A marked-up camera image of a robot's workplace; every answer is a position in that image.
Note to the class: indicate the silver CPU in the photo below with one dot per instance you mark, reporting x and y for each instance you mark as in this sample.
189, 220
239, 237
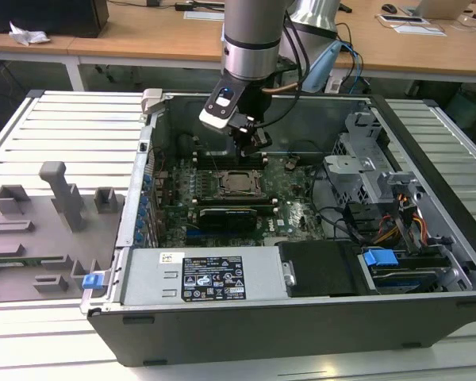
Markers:
240, 183

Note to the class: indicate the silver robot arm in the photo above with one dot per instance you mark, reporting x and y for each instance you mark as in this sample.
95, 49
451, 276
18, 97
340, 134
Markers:
252, 39

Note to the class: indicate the black RAM slot bank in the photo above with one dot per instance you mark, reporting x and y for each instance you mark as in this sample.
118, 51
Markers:
262, 207
218, 160

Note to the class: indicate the CPU socket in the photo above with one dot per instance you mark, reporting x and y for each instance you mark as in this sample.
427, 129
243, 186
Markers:
221, 194

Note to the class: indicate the blue slot retention clip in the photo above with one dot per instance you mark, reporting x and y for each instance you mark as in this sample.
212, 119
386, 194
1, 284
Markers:
143, 208
147, 182
140, 226
138, 240

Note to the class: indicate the blue expansion slot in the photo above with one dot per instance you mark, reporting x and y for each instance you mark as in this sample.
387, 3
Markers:
194, 237

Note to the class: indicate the dark round board component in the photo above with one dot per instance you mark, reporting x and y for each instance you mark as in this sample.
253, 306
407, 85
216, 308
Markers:
292, 163

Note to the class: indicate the black cylinder board component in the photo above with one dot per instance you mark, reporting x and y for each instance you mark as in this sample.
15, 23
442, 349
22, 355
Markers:
184, 145

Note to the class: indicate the white tag box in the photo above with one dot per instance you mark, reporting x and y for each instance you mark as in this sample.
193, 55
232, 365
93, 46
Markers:
335, 84

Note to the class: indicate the white paper sheet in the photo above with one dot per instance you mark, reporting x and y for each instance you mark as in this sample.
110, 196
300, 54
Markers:
202, 16
420, 30

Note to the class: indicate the green motherboard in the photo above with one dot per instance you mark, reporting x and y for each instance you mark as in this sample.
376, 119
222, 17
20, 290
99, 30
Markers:
293, 206

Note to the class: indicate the metal drive cage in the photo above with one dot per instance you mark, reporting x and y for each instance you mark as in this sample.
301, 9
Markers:
349, 174

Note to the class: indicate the black graphics card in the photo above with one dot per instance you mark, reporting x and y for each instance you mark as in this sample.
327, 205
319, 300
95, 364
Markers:
228, 220

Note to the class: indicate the black power adapter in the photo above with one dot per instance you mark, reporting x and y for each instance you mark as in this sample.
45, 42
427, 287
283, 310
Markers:
184, 6

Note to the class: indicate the wooden desk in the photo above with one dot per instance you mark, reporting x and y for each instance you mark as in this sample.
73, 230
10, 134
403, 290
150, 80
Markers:
143, 35

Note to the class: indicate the dark computer mouse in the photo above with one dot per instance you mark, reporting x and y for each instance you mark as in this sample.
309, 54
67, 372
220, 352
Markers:
389, 7

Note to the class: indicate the silver metal latch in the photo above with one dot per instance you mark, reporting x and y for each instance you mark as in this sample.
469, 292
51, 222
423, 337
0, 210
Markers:
289, 274

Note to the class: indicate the white device with dark screen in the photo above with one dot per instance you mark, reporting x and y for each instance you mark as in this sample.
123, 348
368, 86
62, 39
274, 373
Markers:
404, 19

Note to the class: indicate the black plastic shroud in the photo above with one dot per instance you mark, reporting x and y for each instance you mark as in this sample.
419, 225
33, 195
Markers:
321, 270

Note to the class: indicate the grey power supply unit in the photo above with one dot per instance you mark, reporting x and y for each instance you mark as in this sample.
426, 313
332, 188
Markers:
150, 274

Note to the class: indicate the hard disk in blue carrier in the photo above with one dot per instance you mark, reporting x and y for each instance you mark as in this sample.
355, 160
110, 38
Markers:
381, 260

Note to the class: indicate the silver laptop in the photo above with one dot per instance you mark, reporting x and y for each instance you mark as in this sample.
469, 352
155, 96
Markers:
440, 8

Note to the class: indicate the open black PC case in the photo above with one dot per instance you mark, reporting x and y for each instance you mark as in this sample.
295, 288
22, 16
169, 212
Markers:
262, 333

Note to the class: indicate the black box on desk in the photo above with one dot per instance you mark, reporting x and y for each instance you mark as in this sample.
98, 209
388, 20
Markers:
43, 16

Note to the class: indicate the crumpled white paper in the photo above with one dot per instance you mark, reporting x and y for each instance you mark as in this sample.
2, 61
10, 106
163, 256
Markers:
28, 36

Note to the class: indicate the blue case clip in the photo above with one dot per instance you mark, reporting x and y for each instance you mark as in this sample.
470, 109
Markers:
91, 281

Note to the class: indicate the grey parts rack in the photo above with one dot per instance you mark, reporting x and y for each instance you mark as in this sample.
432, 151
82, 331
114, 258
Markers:
43, 238

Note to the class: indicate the green RAM stick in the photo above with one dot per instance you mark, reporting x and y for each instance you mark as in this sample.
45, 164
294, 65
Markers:
28, 260

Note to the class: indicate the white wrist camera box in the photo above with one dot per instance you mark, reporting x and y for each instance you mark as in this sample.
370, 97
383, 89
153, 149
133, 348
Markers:
214, 119

